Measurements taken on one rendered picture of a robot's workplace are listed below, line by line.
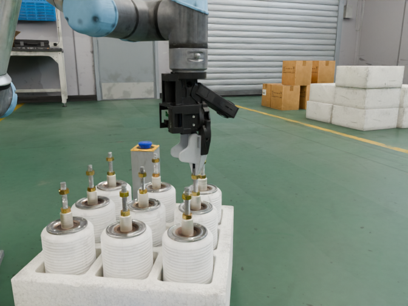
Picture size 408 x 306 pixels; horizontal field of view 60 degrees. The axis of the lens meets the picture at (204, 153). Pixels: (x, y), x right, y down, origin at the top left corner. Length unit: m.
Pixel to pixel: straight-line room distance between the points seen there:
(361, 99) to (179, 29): 2.76
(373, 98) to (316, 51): 3.91
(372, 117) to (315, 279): 2.47
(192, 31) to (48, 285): 0.53
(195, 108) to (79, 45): 5.22
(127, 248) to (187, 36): 0.40
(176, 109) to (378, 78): 2.80
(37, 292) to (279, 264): 0.64
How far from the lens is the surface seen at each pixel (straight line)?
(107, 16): 0.62
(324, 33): 7.28
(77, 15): 0.62
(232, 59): 6.31
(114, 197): 0.91
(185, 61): 0.68
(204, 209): 0.76
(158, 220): 0.78
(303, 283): 1.02
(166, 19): 0.70
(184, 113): 0.68
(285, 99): 4.51
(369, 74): 3.29
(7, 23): 1.03
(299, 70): 4.58
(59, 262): 0.73
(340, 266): 1.12
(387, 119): 3.50
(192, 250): 0.64
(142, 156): 1.04
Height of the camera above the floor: 0.56
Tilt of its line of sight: 14 degrees down
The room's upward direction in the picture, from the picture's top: straight up
